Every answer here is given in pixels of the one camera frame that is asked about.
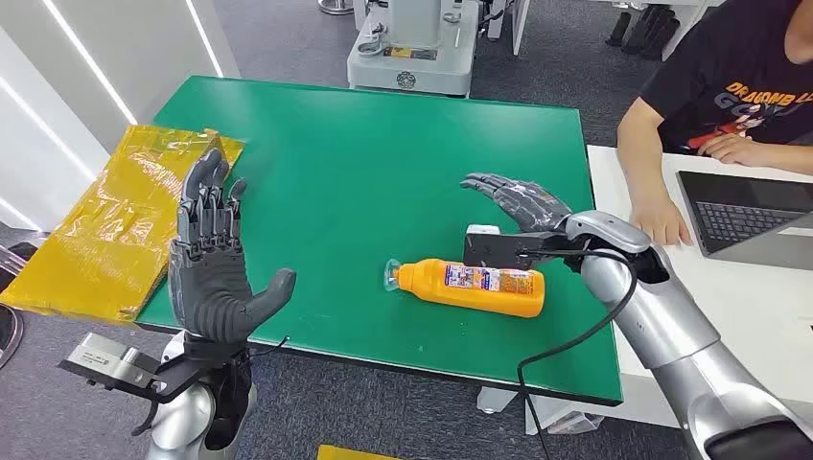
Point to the black chair base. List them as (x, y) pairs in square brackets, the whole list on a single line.
[(7, 311)]

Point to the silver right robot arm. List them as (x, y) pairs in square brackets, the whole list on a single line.
[(673, 330)]

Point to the orange plastic bottle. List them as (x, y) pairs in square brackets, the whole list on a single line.
[(483, 289)]

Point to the dark grey laptop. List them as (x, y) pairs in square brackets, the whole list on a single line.
[(749, 216)]

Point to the person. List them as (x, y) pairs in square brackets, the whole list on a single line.
[(718, 108)]

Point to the yellow sheet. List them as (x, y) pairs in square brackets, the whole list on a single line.
[(352, 453)]

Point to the grey white machine base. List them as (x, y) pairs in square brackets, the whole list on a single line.
[(416, 44)]

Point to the green table mat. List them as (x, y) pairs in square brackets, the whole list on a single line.
[(381, 228)]

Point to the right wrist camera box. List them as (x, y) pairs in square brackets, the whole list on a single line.
[(492, 246)]

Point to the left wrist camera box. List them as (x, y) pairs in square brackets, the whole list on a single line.
[(111, 363)]

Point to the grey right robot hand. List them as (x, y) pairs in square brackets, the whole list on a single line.
[(530, 203)]

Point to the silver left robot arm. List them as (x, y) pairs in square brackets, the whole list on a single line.
[(190, 413)]

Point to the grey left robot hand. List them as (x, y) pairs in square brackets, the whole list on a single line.
[(209, 295)]

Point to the yellow plastic bag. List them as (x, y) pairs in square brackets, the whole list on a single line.
[(114, 228)]

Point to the black objects on floor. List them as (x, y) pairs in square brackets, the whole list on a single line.
[(645, 28)]

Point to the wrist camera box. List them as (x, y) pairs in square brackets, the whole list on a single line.
[(111, 363), (492, 246)]

